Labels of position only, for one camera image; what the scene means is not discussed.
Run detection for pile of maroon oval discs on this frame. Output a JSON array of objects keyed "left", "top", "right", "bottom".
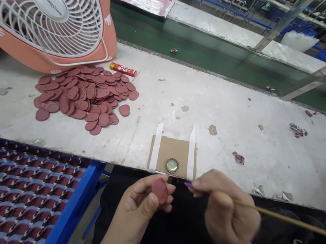
[{"left": 29, "top": 59, "right": 144, "bottom": 143}]

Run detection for brown cardboard scrap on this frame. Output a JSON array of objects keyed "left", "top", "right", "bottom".
[{"left": 207, "top": 123, "right": 219, "bottom": 137}]

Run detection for green conveyor belt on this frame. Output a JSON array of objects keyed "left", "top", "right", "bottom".
[{"left": 109, "top": 0, "right": 326, "bottom": 148}]

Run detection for person's left hand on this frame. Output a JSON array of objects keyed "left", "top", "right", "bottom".
[{"left": 99, "top": 172, "right": 183, "bottom": 244}]

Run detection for person's body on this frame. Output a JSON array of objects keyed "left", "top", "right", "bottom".
[{"left": 79, "top": 139, "right": 326, "bottom": 244}]

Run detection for white plastic bags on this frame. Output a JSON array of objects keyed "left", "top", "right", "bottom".
[{"left": 279, "top": 26, "right": 322, "bottom": 55}]

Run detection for blue plastic tray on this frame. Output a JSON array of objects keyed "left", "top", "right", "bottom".
[{"left": 0, "top": 117, "right": 116, "bottom": 244}]

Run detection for white tape strip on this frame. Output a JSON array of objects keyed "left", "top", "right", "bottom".
[
  {"left": 143, "top": 122, "right": 170, "bottom": 176},
  {"left": 180, "top": 125, "right": 203, "bottom": 183}
]

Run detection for brown cardboard square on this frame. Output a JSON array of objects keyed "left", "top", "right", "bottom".
[{"left": 144, "top": 130, "right": 201, "bottom": 187}]

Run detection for pink fan with white grille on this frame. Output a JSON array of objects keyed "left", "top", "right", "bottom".
[{"left": 0, "top": 0, "right": 121, "bottom": 81}]

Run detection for thin wooden paint brush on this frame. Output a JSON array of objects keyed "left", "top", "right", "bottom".
[{"left": 184, "top": 165, "right": 326, "bottom": 244}]

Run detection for metal bottle cap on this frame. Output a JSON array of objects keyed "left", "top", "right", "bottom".
[{"left": 164, "top": 156, "right": 182, "bottom": 175}]

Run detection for rows of painted maroon parts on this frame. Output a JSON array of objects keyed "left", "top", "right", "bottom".
[{"left": 0, "top": 127, "right": 102, "bottom": 244}]

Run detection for person's right hand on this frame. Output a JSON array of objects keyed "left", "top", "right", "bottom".
[{"left": 187, "top": 164, "right": 265, "bottom": 244}]

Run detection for single maroon oval piece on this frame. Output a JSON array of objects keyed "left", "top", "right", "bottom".
[{"left": 150, "top": 177, "right": 169, "bottom": 200}]

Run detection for metal frame post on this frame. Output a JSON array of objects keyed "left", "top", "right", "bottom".
[
  {"left": 277, "top": 58, "right": 326, "bottom": 102},
  {"left": 247, "top": 0, "right": 326, "bottom": 54}
]

